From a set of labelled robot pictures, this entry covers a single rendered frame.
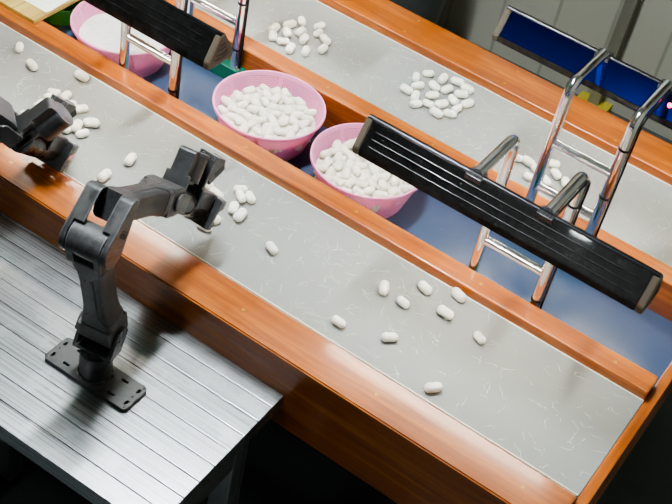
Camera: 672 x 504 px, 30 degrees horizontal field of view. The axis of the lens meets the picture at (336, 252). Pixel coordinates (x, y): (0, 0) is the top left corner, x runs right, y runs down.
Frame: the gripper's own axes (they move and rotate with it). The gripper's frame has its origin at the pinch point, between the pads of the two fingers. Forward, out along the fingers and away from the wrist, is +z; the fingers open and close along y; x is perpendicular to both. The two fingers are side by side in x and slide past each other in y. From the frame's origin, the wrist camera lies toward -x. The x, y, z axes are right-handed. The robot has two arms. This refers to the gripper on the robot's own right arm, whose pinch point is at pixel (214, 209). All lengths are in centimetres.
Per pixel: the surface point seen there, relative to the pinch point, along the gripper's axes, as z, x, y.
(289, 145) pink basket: 32.3, -17.7, 6.0
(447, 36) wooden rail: 80, -61, 2
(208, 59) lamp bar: -8.1, -25.9, 13.0
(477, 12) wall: 211, -88, 42
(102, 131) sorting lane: 12.1, -0.5, 38.5
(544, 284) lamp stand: 22, -19, -62
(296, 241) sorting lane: 13.6, -1.6, -13.8
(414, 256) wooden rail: 21.2, -11.0, -35.7
